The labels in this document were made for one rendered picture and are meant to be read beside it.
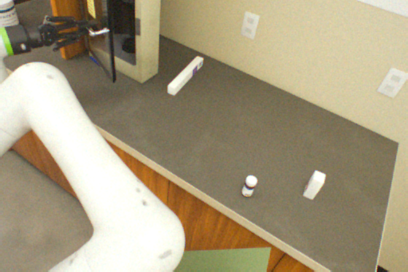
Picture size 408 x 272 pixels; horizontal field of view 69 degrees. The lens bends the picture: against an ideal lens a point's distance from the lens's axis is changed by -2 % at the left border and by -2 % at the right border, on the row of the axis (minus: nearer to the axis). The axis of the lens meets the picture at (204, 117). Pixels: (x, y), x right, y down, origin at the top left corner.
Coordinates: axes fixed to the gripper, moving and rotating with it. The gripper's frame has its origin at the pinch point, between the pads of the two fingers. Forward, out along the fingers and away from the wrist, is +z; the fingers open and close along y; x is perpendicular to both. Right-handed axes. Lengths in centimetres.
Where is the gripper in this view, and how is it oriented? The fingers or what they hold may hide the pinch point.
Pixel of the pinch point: (88, 26)
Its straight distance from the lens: 122.2
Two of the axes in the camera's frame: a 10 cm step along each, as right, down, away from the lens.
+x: -5.7, -6.1, 5.5
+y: 1.2, -7.3, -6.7
